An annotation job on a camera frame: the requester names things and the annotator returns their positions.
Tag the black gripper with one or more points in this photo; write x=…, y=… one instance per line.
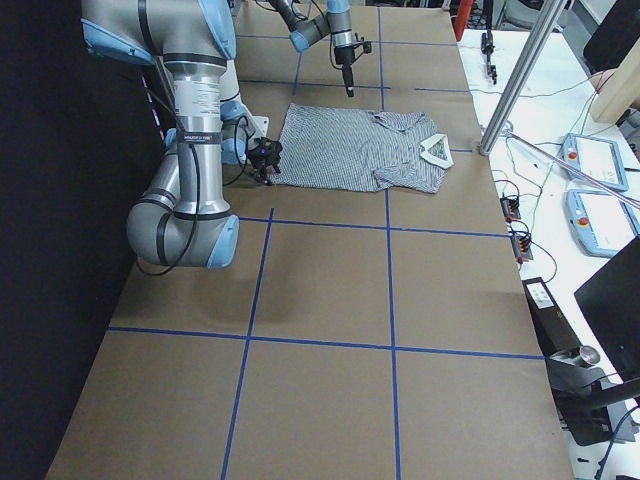
x=343, y=56
x=270, y=156

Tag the navy white striped polo shirt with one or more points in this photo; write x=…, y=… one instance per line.
x=361, y=150

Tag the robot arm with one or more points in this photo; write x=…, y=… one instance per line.
x=182, y=219
x=334, y=23

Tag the metal rod with hook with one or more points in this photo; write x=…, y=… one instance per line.
x=508, y=133

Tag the small electronics board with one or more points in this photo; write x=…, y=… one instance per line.
x=510, y=208
x=521, y=245

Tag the upper blue teach pendant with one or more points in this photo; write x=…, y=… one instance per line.
x=597, y=157

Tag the blue teach pendant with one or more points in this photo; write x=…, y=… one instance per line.
x=597, y=157
x=602, y=224

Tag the lower blue teach pendant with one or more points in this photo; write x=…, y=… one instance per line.
x=602, y=224

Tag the black box with label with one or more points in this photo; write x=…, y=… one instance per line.
x=553, y=331

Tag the black monitor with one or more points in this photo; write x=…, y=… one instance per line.
x=609, y=302

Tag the metal cup on stand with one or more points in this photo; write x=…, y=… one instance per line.
x=573, y=370

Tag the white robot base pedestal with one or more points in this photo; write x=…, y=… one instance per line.
x=257, y=67

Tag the black camera tripod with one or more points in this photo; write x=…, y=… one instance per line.
x=487, y=43

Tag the aluminium frame post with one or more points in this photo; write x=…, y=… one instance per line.
x=532, y=49

